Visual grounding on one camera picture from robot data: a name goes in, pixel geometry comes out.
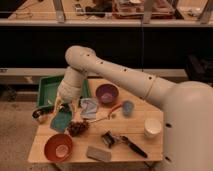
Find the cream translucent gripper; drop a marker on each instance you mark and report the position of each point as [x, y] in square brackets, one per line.
[63, 104]

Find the green sponge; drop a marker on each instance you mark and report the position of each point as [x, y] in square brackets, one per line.
[61, 121]

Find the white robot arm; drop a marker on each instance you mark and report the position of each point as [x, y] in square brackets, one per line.
[187, 106]

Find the purple bowl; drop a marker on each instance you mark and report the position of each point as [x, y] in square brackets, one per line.
[107, 93]

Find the red bowl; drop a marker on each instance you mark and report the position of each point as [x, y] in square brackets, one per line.
[58, 148]

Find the green plastic tray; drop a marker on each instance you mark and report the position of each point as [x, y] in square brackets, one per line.
[50, 86]

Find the metal measuring cup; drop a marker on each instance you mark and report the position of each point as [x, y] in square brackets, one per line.
[41, 114]

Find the light blue cloth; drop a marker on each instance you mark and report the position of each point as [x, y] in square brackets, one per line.
[89, 108]

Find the bunch of dark grapes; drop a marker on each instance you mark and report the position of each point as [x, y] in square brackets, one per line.
[77, 128]

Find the wooden table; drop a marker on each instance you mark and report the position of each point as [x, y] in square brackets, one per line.
[132, 127]

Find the black binder clip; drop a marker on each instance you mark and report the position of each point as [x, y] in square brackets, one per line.
[108, 139]

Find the grey rectangular block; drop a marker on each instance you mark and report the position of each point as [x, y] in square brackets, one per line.
[98, 154]

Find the white cup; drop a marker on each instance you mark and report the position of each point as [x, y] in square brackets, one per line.
[152, 127]

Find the black handled tool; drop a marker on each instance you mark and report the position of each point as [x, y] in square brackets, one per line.
[132, 146]

